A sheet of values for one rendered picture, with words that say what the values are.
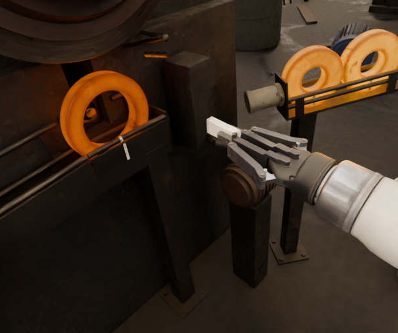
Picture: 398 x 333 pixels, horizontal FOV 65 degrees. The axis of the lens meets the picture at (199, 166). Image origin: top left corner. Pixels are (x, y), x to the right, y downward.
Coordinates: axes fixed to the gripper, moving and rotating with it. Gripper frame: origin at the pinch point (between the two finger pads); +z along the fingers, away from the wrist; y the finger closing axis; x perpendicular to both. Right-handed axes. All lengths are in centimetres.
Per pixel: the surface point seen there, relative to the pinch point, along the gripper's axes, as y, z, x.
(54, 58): -18.0, 19.4, 14.1
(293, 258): 34, -7, -73
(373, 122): 148, 10, -74
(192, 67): 9.7, 18.0, 3.8
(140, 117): -4.7, 19.6, -3.2
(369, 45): 46.6, -5.4, 3.6
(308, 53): 34.0, 3.4, 3.2
